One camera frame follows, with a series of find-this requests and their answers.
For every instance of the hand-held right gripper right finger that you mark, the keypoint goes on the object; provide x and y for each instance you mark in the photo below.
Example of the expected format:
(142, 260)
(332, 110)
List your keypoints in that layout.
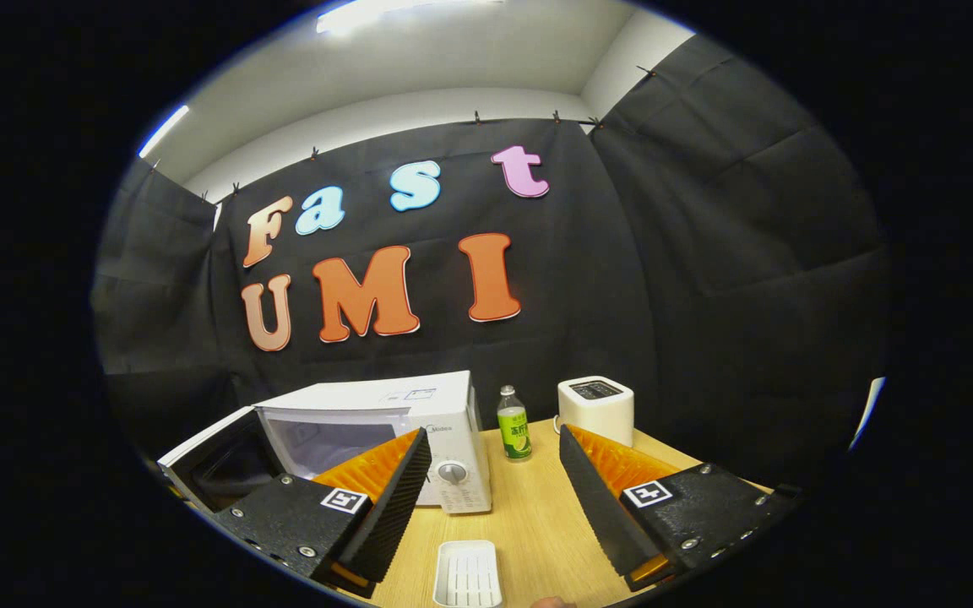
(600, 507)

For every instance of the green label drink bottle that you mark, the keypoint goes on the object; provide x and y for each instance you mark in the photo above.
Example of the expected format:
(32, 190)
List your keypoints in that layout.
(514, 435)

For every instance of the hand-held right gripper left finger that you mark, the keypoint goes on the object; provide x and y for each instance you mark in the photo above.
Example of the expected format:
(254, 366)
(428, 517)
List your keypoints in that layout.
(389, 507)

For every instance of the white toaster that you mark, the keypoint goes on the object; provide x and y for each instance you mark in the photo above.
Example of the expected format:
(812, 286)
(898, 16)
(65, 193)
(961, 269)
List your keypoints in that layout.
(595, 414)

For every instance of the black backdrop cloth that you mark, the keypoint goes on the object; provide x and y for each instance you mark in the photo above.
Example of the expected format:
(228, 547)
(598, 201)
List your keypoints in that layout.
(748, 279)

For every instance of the white microwave oven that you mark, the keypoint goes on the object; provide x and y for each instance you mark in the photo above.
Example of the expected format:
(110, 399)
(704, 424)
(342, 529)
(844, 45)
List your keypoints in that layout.
(368, 395)

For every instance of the white ribbed food tray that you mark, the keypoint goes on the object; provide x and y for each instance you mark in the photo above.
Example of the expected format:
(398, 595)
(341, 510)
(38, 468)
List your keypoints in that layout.
(468, 578)

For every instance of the ceiling light panel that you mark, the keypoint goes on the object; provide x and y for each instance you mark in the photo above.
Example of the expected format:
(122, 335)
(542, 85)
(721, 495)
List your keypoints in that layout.
(163, 131)

